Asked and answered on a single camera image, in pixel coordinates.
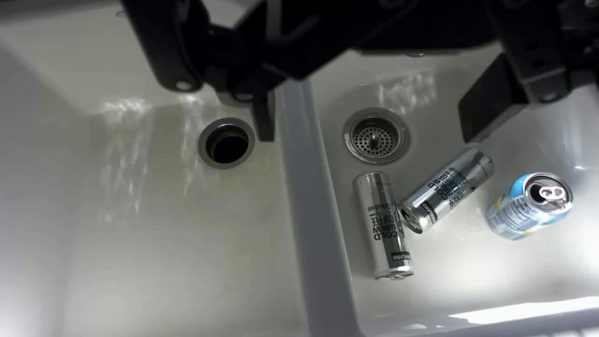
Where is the white double basin sink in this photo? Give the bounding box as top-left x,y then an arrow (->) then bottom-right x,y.
3,0 -> 598,337

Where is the silver can upright lying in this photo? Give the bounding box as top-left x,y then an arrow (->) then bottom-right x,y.
355,170 -> 415,279

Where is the silver can tilted lying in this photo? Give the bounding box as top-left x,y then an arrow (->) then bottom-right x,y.
401,148 -> 495,234

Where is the open left drain hole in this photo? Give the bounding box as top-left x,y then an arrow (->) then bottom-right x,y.
197,118 -> 255,169

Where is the metal strainer drain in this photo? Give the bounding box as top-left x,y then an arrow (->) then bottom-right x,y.
343,107 -> 413,165

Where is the blue white opened can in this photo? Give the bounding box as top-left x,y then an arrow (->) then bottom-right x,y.
486,172 -> 574,240

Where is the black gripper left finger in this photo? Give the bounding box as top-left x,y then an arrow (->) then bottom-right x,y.
121,0 -> 276,142

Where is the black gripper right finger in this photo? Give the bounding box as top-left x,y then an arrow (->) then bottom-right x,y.
459,0 -> 599,142

